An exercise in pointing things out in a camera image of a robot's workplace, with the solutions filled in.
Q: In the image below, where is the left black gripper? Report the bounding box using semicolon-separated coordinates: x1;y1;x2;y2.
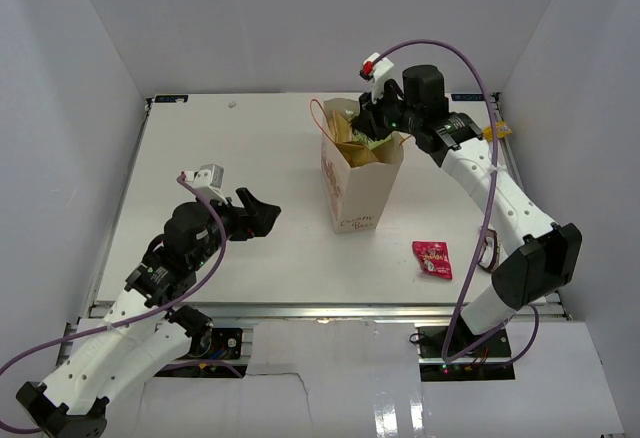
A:
190;187;281;269

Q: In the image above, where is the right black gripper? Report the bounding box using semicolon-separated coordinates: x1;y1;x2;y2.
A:
354;82;421;142

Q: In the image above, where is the green candy packet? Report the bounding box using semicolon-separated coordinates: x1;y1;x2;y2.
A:
352;130;393;150

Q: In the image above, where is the yellow chips bag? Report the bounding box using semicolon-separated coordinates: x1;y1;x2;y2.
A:
328;111;379;168

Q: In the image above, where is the red candy packet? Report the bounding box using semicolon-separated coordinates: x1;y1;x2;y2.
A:
412;241;453;280

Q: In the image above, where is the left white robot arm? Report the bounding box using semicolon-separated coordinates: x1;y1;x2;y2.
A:
16;188;281;437

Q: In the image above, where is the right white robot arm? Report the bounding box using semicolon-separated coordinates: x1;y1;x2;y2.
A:
351;55;582;362

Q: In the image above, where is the cream paper bag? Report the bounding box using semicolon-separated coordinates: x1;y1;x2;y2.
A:
309;98;406;234

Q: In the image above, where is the small yellow snack packet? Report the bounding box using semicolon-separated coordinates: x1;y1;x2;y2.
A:
483;121;513;142

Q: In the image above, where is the brown chocolate wrapper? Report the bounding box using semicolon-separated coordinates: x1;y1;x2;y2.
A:
478;228;501;273

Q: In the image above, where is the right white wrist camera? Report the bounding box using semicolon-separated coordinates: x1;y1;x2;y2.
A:
359;52;394;103

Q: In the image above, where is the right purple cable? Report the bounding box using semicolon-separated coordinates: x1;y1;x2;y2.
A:
372;38;541;364

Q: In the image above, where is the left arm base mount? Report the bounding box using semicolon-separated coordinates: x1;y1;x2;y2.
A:
149;325;246;379

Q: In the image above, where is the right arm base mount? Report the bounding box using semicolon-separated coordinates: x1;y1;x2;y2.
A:
408;325;516;383

